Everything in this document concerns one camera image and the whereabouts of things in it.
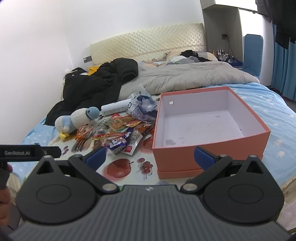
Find person's left hand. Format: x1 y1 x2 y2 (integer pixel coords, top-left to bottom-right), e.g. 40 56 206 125
0 188 11 226

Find orange snack bag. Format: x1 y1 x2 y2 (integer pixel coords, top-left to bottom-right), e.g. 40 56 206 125
76 125 94 140

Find purple white snack packet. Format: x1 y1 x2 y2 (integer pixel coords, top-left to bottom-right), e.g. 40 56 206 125
105 132 132 154

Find open pink cardboard box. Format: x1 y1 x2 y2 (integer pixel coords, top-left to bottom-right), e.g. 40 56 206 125
152 86 271 179

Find blue white penguin plush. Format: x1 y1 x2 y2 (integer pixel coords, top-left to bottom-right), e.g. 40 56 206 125
55 106 100 140

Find fruit print tablecloth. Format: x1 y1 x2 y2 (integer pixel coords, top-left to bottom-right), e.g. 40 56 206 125
6 113 296 232

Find long red spicy snack packet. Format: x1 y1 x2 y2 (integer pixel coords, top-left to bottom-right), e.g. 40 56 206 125
108 115 142 133

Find white cylindrical tube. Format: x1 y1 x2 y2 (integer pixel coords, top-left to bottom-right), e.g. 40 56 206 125
101 99 130 116

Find black jacket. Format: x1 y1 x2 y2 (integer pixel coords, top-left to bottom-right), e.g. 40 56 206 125
44 58 138 126

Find light blue star bedsheet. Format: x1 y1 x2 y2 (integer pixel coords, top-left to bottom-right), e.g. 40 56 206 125
22 83 295 189

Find translucent blue printed plastic bag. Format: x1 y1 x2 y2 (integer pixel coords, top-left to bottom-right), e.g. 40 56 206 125
126 84 158 123

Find grey blanket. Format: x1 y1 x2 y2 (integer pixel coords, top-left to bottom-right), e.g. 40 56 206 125
118 61 259 100

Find blue curtain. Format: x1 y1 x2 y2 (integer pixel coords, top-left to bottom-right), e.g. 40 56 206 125
270 22 296 102

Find blue chair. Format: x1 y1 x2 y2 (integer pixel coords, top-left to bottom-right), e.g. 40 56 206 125
242 34 263 79

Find cream quilted headboard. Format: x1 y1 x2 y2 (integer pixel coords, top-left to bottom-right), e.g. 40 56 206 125
90 23 207 66

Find dark hanging clothes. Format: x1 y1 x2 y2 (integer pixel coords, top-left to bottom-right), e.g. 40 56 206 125
255 0 296 49

